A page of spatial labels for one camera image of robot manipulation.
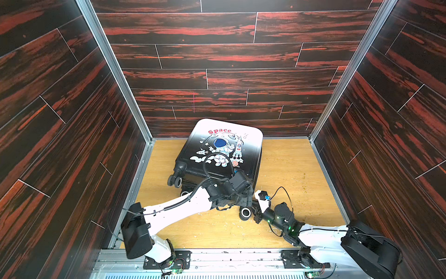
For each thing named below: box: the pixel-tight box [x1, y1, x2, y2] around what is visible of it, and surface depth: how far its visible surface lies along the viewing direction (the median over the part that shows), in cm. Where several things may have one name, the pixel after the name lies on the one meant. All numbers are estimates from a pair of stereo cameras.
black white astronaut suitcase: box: [167, 118, 264, 196], surface depth 86 cm
